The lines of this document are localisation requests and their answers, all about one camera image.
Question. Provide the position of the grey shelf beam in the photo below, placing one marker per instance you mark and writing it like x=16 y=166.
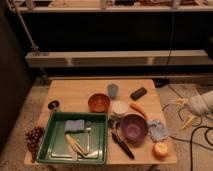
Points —
x=118 y=58

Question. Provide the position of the orange carrot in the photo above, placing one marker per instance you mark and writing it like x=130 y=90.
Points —
x=139 y=109

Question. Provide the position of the purple bowl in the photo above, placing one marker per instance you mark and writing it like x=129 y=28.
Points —
x=134 y=128

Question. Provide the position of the small black lid jar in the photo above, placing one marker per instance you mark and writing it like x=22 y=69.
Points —
x=53 y=105

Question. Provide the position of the blue sponge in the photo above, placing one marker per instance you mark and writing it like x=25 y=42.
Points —
x=74 y=126

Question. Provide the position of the metal fork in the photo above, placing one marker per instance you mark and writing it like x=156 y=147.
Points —
x=88 y=130

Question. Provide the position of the metal diagonal pole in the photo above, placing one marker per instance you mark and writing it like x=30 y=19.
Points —
x=35 y=50

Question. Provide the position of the red yellow apple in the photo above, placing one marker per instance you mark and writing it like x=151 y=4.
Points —
x=160 y=150

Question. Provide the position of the orange bowl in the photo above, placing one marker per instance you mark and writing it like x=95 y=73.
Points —
x=99 y=103

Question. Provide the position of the bunch of red grapes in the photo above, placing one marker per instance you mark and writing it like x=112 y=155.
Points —
x=32 y=138

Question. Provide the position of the black rectangular block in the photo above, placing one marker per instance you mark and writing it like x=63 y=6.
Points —
x=138 y=93

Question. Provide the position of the black handled utensil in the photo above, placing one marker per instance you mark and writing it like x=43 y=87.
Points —
x=121 y=143

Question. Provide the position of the white small cup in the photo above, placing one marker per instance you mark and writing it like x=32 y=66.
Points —
x=119 y=108

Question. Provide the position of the cream corn cob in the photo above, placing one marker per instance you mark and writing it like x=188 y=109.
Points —
x=75 y=146

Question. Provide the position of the green plastic tray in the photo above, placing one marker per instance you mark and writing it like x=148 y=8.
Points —
x=74 y=138

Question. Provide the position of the blue plastic cup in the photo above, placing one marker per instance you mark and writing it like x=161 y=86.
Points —
x=112 y=90

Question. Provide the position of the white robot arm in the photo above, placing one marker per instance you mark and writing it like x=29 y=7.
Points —
x=198 y=105

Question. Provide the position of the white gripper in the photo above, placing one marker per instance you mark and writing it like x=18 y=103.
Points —
x=199 y=105

